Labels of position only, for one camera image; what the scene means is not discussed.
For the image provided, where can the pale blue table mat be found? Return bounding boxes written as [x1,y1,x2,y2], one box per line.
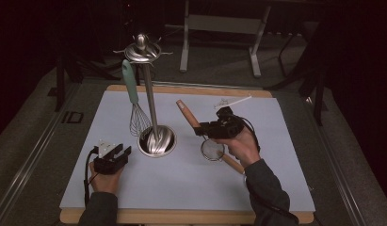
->
[59,89,316,213]

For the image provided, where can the black metal stand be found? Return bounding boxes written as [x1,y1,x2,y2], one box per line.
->
[53,46,123,113]
[264,18,330,127]

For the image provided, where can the white metal frame stand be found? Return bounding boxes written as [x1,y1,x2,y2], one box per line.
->
[179,0,272,79]

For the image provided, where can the person's left hand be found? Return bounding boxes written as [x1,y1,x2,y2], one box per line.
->
[89,161,125,195]

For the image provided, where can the egg separator with wooden handle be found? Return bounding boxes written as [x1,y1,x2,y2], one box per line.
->
[219,153,247,175]

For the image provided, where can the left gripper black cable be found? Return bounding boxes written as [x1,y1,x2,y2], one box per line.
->
[83,145,100,209]

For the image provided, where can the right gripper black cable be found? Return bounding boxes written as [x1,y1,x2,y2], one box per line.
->
[230,113,300,226]

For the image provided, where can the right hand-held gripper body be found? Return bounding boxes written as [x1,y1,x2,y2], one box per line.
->
[199,95,253,140]

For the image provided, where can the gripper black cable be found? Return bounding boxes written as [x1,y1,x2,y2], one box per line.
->
[83,145,100,209]
[230,113,300,226]

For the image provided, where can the steel utensil stand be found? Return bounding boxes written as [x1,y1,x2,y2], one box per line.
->
[112,32,178,158]

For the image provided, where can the person's right hand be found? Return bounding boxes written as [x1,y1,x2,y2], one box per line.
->
[212,126,262,170]

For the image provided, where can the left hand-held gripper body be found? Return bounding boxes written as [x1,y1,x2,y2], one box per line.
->
[92,139,128,176]

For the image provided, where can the mesh strainer with wooden handle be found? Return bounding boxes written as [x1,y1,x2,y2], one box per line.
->
[175,99,227,163]

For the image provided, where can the whisk with teal handle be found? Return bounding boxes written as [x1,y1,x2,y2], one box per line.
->
[121,58,153,138]

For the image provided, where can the metal floor rail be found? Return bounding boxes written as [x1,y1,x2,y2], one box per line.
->
[0,84,83,226]
[302,93,368,226]

